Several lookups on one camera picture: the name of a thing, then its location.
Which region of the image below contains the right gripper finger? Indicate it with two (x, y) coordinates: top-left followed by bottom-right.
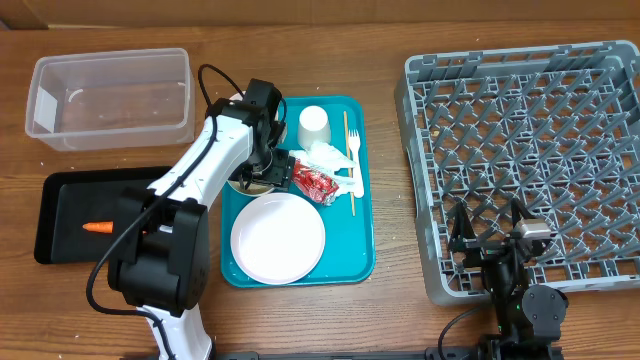
(447, 201), (475, 267)
(510, 197), (534, 235)

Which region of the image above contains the red snack wrapper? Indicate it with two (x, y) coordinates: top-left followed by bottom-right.
(293, 160), (339, 206)

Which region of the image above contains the white napkin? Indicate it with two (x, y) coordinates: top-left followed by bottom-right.
(290, 142), (355, 195)

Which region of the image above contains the white bowl with peanuts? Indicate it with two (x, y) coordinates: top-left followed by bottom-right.
(230, 91), (288, 145)

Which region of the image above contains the orange carrot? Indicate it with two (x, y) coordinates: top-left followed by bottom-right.
(82, 221), (114, 234)

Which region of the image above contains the white bowl with rice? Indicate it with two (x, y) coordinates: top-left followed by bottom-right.
(227, 181), (274, 197)

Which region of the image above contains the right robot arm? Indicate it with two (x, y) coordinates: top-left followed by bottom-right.
(448, 198), (569, 359)

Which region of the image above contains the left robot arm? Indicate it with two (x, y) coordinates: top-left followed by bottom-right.
(98, 93), (293, 359)

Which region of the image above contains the grey dishwasher rack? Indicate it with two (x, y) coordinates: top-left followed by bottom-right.
(395, 40), (639, 306)

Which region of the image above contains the black waste tray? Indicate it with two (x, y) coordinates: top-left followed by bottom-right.
(34, 166), (170, 264)

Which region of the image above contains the white upturned cup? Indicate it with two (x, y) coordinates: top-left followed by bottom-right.
(297, 105), (331, 150)

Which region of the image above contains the teal serving tray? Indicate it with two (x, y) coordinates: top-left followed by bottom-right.
(219, 95), (376, 288)

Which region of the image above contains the white round plate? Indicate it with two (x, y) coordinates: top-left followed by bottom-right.
(230, 193), (326, 285)

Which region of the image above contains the white plastic fork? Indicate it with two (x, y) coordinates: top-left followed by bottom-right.
(348, 130), (364, 198)

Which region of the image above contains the wooden chopstick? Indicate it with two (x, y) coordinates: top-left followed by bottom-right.
(342, 110), (357, 218)

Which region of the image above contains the clear plastic bin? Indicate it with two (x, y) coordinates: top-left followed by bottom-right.
(25, 48), (195, 152)

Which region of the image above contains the cardboard backdrop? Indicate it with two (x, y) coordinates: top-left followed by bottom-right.
(1, 0), (639, 29)

